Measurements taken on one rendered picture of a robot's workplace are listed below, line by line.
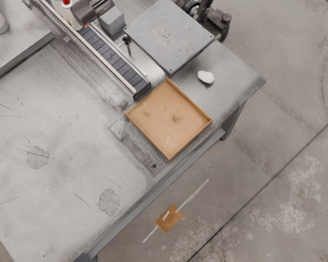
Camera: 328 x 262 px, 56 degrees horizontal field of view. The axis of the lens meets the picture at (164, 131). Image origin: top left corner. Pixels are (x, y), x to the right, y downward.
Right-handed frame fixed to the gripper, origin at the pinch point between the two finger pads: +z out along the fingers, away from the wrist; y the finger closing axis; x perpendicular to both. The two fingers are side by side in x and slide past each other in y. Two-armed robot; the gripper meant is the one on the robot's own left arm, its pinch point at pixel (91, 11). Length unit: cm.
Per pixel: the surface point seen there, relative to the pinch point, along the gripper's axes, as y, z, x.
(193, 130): -4, -8, 64
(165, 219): 30, 47, 127
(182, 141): 3, -8, 64
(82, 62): 10.8, 31.6, 15.4
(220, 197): -7, 39, 138
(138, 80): -1.4, 9.6, 34.7
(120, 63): -1.2, 17.7, 24.8
